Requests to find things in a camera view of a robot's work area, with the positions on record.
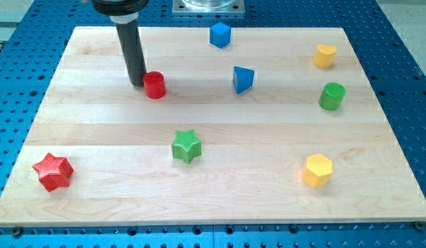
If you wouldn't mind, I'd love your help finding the black robot arm flange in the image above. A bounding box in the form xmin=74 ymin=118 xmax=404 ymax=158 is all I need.
xmin=91 ymin=0 xmax=149 ymax=16

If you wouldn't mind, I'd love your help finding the green star block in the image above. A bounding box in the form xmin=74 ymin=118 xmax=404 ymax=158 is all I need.
xmin=171 ymin=129 xmax=202 ymax=165

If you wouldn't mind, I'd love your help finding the red star block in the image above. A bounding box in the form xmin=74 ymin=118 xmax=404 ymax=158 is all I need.
xmin=32 ymin=153 xmax=74 ymax=192

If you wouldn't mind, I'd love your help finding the blue triangular prism block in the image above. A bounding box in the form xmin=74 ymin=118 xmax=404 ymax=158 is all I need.
xmin=232 ymin=66 xmax=255 ymax=94

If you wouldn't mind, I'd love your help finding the light wooden board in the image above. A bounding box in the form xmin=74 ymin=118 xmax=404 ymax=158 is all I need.
xmin=0 ymin=27 xmax=426 ymax=227

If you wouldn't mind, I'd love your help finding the red cylinder block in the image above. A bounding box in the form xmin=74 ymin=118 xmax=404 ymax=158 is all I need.
xmin=143 ymin=71 xmax=166 ymax=99

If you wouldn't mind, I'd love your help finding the blue cube block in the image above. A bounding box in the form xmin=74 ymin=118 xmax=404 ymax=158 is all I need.
xmin=209 ymin=22 xmax=232 ymax=49

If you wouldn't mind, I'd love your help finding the yellow hexagon block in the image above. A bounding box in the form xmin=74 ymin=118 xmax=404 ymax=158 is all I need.
xmin=301 ymin=154 xmax=333 ymax=188

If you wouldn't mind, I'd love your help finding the green cylinder block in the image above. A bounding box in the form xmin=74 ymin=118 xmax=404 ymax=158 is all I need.
xmin=318 ymin=82 xmax=346 ymax=111

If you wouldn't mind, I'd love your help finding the yellow heart block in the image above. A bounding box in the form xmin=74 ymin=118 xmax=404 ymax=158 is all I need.
xmin=312 ymin=44 xmax=338 ymax=68

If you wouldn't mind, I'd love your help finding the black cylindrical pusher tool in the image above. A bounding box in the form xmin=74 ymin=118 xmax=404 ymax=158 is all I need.
xmin=110 ymin=12 xmax=147 ymax=87

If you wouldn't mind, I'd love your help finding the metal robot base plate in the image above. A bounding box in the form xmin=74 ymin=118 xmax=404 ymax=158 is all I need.
xmin=172 ymin=0 xmax=245 ymax=16

